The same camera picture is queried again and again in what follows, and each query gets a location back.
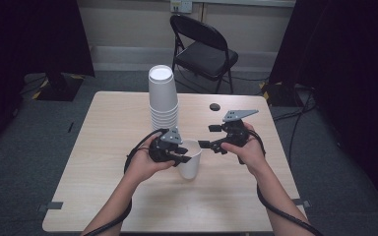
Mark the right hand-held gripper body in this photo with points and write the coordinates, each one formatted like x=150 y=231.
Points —
x=238 y=132

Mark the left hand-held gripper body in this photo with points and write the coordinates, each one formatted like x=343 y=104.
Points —
x=162 y=150

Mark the single white paper cup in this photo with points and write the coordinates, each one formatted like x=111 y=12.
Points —
x=190 y=165

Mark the stack of white paper cups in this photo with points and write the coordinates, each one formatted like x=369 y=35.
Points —
x=164 y=98

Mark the person's left hand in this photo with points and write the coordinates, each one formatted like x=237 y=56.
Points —
x=142 y=165

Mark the person's right hand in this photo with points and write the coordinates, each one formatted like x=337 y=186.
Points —
x=252 y=154

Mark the black round table grommet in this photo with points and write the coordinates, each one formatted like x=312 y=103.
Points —
x=215 y=107

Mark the black stand base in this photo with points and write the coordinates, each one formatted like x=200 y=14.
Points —
x=59 y=87
x=277 y=93

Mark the black folding chair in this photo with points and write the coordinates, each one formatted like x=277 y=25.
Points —
x=206 y=57

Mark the grey tape strip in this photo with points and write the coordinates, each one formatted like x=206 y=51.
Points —
x=50 y=206
x=303 y=203

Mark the dark curtain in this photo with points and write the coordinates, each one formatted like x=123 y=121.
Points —
x=351 y=65
x=29 y=39

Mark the white wall socket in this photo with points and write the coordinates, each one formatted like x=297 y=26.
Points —
x=181 y=6

